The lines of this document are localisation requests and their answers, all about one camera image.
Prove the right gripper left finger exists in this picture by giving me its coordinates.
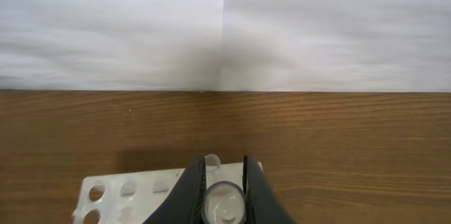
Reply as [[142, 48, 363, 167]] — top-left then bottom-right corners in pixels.
[[142, 156, 208, 224]]

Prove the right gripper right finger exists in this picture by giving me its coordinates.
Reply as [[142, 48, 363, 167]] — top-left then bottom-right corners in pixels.
[[242, 154, 299, 224]]

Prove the clear test tube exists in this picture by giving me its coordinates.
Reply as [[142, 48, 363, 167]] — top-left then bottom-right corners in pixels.
[[201, 180, 247, 224], [204, 154, 224, 185]]

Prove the white test tube rack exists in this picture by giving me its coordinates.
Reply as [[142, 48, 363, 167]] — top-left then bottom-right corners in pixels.
[[71, 161, 264, 224]]

